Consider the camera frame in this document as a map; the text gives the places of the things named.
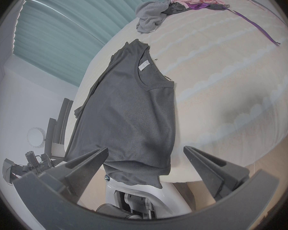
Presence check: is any bed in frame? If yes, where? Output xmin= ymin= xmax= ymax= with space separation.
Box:
xmin=65 ymin=0 xmax=288 ymax=184

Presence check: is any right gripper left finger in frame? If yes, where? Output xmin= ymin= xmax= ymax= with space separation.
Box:
xmin=38 ymin=147 xmax=109 ymax=198

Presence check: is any grey garment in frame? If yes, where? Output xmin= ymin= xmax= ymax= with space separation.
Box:
xmin=136 ymin=0 xmax=172 ymax=34

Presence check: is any black T-shirt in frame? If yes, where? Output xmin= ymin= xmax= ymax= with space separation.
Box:
xmin=65 ymin=38 xmax=176 ymax=190

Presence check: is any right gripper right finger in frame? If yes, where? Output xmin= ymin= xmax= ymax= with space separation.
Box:
xmin=183 ymin=146 xmax=250 ymax=199

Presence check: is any black chest of drawers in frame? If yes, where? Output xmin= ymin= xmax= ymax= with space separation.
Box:
xmin=44 ymin=98 xmax=73 ymax=157

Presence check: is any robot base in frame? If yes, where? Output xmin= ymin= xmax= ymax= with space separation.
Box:
xmin=96 ymin=174 xmax=192 ymax=221

